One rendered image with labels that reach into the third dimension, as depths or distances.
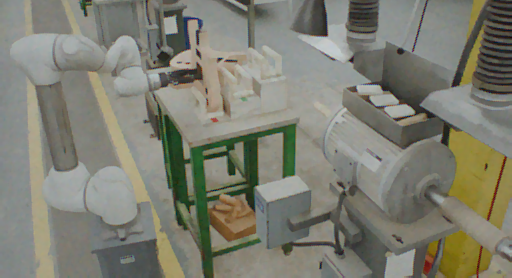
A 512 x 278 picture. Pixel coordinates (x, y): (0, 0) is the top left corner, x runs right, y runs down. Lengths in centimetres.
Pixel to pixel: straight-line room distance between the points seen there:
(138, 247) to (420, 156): 125
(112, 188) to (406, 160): 116
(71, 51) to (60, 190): 61
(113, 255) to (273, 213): 83
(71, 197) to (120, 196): 21
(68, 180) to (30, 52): 54
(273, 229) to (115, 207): 72
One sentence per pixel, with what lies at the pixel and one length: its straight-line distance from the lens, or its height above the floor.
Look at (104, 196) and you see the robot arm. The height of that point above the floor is 90.
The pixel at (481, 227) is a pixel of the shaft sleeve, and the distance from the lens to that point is 126.
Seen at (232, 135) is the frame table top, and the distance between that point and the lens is 228.
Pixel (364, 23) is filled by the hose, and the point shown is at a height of 160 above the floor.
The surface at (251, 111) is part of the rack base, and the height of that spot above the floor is 96.
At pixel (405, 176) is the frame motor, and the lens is 131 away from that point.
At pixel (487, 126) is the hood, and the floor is 153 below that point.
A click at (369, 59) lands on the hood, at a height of 150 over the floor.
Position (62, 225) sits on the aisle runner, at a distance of 342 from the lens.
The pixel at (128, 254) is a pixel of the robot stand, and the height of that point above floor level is 63.
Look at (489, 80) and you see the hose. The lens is 118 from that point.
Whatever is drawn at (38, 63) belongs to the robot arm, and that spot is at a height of 146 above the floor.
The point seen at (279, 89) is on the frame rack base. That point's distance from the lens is 241.
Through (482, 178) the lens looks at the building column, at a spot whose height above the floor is 74.
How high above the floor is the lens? 202
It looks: 29 degrees down
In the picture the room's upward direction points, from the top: 1 degrees counter-clockwise
